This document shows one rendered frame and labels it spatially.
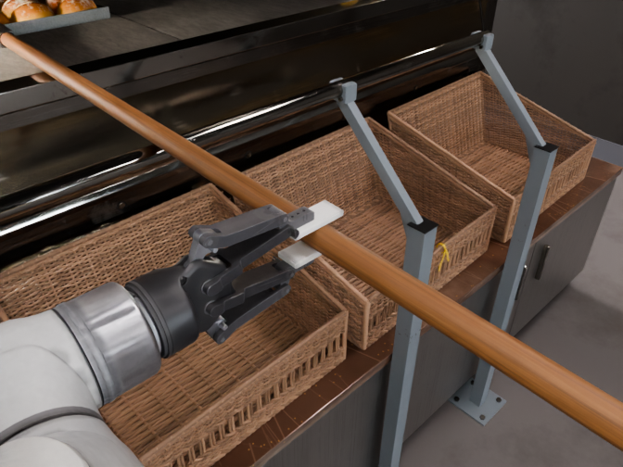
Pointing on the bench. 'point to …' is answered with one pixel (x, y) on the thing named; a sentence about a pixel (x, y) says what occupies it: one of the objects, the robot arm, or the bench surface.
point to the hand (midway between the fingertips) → (311, 233)
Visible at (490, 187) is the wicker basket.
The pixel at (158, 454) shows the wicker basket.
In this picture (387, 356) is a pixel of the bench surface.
